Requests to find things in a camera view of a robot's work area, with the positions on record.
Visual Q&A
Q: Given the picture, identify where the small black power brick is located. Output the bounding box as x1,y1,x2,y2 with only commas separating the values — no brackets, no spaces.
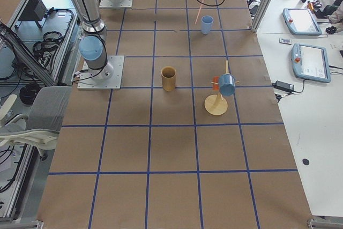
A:
272,80,294,93

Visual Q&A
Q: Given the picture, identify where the grey office chair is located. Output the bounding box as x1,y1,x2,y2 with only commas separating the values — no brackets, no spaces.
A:
1,86,72,160

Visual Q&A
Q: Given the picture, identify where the aluminium frame post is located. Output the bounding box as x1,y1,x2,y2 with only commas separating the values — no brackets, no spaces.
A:
250,0,285,33

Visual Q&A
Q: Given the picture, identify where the teach pendant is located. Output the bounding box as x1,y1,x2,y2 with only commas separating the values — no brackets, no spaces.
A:
282,8,322,36
291,43,331,83

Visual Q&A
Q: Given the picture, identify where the teach pendant near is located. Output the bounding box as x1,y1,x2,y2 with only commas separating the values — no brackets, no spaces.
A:
291,43,331,83

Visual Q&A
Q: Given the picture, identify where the blue mug on tree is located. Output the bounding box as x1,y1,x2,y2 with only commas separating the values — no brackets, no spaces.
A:
218,73,236,97

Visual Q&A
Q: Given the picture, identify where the teach pendant far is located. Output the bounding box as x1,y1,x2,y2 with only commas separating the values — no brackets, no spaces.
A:
282,8,322,36

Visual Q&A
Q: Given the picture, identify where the light blue plastic cup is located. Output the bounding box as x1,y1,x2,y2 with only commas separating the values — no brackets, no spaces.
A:
201,16,214,35

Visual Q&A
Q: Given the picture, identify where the orange mug on tree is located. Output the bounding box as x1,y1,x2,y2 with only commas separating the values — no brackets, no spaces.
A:
212,76,219,91

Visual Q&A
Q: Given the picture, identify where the bamboo cylinder holder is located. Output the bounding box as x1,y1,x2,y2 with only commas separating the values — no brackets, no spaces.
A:
161,66,176,92

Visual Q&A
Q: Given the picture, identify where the wooden mug tree stand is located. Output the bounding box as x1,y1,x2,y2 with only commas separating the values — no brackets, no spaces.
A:
204,60,238,116

